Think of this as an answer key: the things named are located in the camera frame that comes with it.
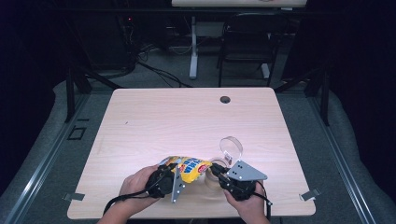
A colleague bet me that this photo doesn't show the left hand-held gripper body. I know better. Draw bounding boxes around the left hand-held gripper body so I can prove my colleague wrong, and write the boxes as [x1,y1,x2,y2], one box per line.
[145,163,187,203]

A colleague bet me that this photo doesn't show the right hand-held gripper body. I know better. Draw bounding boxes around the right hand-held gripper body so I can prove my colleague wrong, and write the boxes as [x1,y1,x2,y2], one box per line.
[219,160,269,202]

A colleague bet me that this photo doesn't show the clear jar with hinged lid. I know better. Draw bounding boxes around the clear jar with hinged lid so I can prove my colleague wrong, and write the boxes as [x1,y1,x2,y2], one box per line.
[204,135,244,191]

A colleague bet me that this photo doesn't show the yellow spout pouch green cap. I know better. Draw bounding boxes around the yellow spout pouch green cap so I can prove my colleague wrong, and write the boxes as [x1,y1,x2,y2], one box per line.
[158,155,214,185]

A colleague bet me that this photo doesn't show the person's left hand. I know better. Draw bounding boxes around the person's left hand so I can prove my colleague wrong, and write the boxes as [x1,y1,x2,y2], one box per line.
[120,164,161,213]

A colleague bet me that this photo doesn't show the person's right hand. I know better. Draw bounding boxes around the person's right hand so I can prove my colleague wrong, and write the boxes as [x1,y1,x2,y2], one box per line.
[223,186,267,218]

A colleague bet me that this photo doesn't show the grey tape strip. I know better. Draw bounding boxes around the grey tape strip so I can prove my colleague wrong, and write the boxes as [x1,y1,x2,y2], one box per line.
[63,192,86,202]
[299,188,321,202]

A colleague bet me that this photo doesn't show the black metal stand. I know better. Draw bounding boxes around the black metal stand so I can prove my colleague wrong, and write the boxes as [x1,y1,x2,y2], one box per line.
[274,66,331,127]
[64,66,122,123]

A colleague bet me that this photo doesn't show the white-legged background desk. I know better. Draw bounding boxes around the white-legged background desk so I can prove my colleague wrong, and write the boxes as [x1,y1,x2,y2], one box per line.
[171,0,309,80]

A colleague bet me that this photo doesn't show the black folding chair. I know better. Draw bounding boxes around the black folding chair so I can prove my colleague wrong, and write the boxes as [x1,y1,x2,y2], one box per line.
[217,12,289,88]

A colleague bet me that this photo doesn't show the dark equipment rack red light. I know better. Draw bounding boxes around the dark equipment rack red light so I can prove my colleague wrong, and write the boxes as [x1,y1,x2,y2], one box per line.
[71,12,138,71]

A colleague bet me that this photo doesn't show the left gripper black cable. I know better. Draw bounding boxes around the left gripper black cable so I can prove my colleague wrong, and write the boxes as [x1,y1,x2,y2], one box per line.
[103,176,166,216]

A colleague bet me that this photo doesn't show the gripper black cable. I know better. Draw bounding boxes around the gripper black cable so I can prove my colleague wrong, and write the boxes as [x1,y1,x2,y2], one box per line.
[253,180,274,224]
[103,176,166,216]

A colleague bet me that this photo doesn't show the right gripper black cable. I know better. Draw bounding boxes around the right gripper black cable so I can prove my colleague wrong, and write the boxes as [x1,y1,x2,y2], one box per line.
[253,180,274,224]

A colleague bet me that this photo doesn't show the black floor cables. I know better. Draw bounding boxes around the black floor cables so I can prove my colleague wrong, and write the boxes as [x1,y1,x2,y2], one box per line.
[136,60,192,89]

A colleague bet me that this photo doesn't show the metal floor rail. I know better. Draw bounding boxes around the metal floor rail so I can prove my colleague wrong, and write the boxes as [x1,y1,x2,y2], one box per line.
[0,92,92,224]
[306,94,379,224]

